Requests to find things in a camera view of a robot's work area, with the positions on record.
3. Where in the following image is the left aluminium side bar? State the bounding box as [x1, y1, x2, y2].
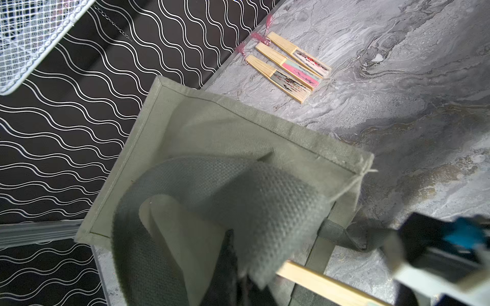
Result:
[1, 220, 82, 248]

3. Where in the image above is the folding fan with pink paper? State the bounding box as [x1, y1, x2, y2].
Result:
[255, 42, 322, 91]

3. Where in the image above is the white wire mesh basket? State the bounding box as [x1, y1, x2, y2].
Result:
[1, 0, 94, 96]

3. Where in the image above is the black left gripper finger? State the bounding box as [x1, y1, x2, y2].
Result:
[200, 229, 237, 306]

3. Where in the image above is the olive green tote bag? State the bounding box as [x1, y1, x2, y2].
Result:
[75, 76, 375, 305]

